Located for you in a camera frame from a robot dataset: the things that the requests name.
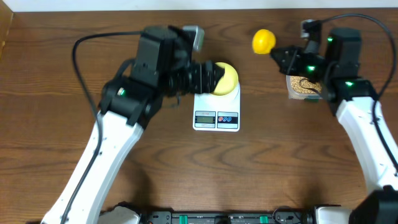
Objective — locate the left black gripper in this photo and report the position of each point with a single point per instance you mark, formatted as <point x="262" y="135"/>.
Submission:
<point x="195" y="71"/>

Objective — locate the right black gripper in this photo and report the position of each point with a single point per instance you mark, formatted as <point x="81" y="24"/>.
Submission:
<point x="288" y="66"/>

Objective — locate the yellow measuring scoop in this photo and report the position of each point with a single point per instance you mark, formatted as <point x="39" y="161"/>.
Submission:
<point x="263" y="42"/>

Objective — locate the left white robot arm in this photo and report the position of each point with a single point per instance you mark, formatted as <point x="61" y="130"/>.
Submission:
<point x="121" y="116"/>

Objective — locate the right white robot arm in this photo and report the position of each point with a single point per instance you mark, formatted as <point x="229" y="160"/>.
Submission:
<point x="353" y="101"/>

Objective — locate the yellow bowl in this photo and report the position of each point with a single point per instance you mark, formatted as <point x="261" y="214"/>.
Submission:
<point x="228" y="82"/>

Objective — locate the white digital kitchen scale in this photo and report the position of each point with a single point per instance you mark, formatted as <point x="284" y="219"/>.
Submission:
<point x="217" y="113"/>

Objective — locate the clear container of soybeans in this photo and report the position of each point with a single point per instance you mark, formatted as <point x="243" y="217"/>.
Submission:
<point x="299" y="88"/>

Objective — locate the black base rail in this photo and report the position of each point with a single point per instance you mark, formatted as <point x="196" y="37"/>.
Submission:
<point x="217" y="217"/>

